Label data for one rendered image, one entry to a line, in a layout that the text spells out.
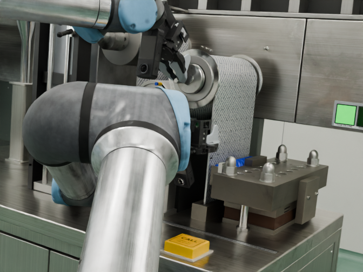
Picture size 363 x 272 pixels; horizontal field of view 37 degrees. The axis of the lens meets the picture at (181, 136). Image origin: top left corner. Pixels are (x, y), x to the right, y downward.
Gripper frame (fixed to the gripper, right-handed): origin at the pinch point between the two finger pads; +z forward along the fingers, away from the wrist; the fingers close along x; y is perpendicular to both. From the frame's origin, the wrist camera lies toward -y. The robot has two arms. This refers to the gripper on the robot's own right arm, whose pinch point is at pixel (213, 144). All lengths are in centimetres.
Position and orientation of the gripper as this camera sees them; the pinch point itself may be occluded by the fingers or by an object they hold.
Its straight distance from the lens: 139.7
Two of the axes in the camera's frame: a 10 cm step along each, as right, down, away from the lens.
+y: 0.9, -9.9, -1.4
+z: 5.3, -0.7, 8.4
